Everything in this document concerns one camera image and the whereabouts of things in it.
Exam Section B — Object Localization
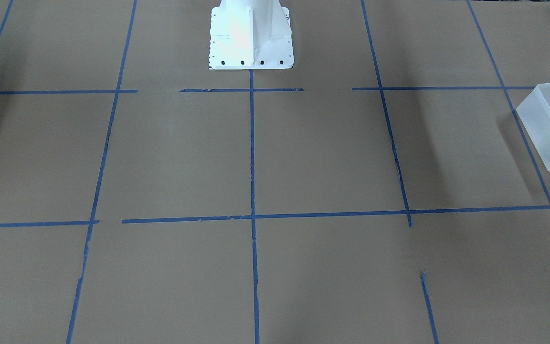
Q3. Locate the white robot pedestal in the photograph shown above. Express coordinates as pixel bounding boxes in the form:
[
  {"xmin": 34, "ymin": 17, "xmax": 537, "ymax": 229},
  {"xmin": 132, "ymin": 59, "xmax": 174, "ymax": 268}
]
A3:
[{"xmin": 208, "ymin": 0, "xmax": 295, "ymax": 70}]

